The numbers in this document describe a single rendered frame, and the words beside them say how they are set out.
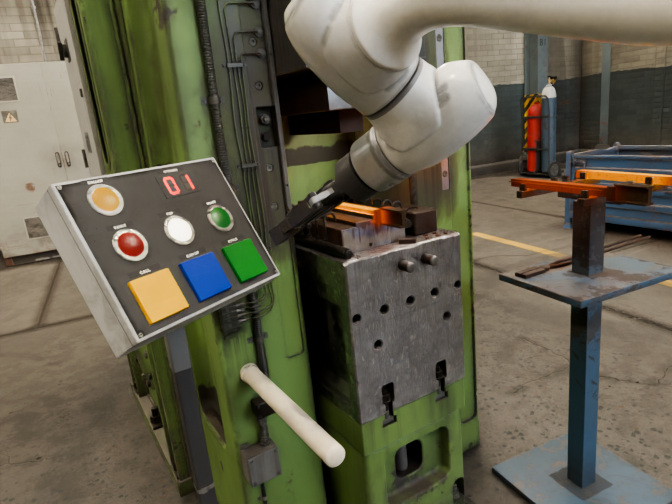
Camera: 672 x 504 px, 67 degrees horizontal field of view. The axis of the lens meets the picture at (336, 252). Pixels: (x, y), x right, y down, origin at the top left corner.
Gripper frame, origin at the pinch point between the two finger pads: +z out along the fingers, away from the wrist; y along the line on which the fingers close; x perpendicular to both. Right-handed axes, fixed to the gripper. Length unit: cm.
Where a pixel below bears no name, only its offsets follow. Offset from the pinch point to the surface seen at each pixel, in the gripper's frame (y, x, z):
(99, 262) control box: -26.2, 8.2, 13.2
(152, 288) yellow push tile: -20.8, 1.3, 12.5
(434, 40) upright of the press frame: 83, 34, -14
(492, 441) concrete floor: 100, -95, 50
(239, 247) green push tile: -0.1, 2.5, 12.5
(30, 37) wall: 266, 402, 424
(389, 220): 44.1, -5.6, 7.2
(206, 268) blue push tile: -9.5, 1.1, 12.5
